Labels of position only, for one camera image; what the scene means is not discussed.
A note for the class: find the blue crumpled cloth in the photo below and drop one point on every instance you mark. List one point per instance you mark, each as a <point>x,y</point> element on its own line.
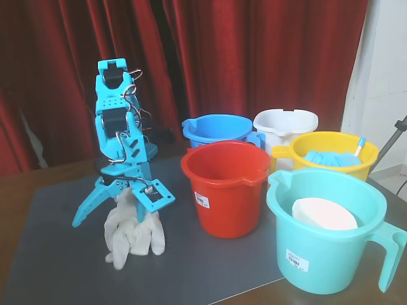
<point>330,159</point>

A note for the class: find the yellow plastic bucket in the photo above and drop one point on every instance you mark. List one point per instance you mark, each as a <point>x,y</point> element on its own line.
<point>330,173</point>

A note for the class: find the grey metal tripod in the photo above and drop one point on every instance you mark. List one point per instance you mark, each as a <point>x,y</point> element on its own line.
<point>392,139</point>

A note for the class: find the light blue robot arm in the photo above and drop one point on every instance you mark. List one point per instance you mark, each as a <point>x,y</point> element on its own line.
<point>111,127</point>

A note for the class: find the red curtain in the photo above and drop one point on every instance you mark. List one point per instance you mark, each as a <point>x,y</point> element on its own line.
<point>238,54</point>

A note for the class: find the blue white toothbrush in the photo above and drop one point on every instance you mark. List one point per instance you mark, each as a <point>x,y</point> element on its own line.
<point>359,146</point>

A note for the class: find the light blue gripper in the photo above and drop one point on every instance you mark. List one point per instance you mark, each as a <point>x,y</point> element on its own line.
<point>124,174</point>

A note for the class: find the white latex glove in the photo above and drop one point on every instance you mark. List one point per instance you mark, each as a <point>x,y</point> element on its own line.
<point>133,235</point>

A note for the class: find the grey rubber mat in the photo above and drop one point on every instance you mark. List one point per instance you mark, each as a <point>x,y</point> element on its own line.
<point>63,260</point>

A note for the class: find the white plastic bucket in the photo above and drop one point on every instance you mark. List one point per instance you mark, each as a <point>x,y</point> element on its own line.
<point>280,124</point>

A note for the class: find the white barcode label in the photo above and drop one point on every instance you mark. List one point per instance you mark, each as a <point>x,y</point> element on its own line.
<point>297,260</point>
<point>202,199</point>

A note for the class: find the wrist camera in blue mount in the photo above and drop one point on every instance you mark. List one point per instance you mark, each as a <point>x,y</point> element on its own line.
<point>154,195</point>

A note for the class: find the teal plastic mug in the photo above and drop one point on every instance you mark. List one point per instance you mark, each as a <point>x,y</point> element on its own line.
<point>321,260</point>

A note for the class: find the white round disc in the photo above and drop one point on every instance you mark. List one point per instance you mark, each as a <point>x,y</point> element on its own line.
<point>324,214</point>

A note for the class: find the red plastic bucket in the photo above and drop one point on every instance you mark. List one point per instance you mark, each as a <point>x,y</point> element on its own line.
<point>229,203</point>

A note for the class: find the blue plastic bucket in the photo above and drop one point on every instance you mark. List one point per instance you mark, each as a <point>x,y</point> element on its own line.
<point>219,127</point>

